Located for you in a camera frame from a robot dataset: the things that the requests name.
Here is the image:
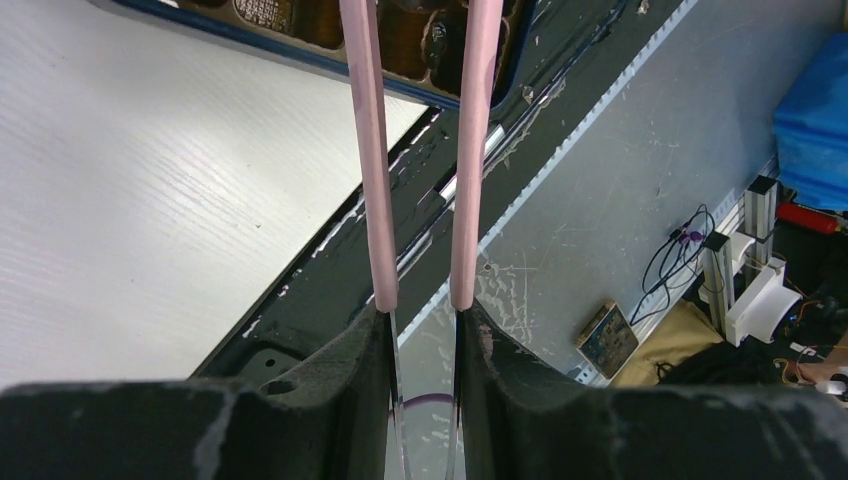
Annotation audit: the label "blue plastic bag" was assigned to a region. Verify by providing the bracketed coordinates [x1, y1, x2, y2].
[773, 33, 847, 211]

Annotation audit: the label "aluminium frame posts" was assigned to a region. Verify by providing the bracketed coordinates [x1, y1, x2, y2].
[699, 175, 778, 336]

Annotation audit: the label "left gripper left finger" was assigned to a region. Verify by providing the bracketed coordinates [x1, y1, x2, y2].
[1, 309, 391, 479]

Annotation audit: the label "pink tongs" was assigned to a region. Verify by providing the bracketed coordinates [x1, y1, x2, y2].
[339, 1, 503, 479]

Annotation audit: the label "small circuit board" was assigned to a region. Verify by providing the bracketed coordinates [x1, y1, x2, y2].
[575, 301, 639, 380]

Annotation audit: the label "black background cables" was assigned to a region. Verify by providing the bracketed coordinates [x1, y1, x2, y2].
[629, 203, 717, 327]

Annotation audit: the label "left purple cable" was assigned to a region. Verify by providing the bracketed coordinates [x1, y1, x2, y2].
[397, 392, 458, 412]

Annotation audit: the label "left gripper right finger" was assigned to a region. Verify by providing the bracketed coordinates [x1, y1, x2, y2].
[458, 307, 847, 479]

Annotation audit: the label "blue chocolate box with insert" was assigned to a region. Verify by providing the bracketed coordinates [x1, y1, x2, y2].
[89, 0, 538, 111]

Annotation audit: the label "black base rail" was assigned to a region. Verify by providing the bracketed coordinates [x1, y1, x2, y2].
[196, 1, 677, 384]

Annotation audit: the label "white cable duct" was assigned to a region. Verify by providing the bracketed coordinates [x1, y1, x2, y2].
[397, 0, 700, 346]

